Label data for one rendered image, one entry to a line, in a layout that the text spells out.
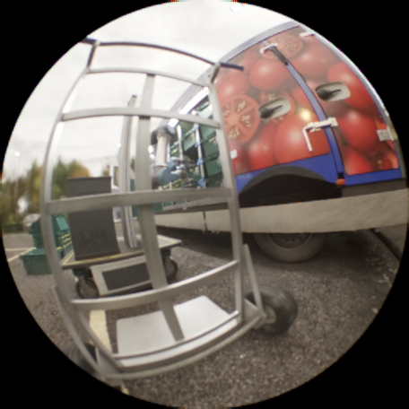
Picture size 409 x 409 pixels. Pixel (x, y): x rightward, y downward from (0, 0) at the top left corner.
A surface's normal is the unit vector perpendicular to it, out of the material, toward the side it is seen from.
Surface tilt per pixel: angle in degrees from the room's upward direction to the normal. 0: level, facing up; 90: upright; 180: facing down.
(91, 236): 90
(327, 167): 90
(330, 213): 90
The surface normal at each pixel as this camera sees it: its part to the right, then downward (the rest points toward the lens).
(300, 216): -0.75, 0.08
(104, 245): 0.66, -0.09
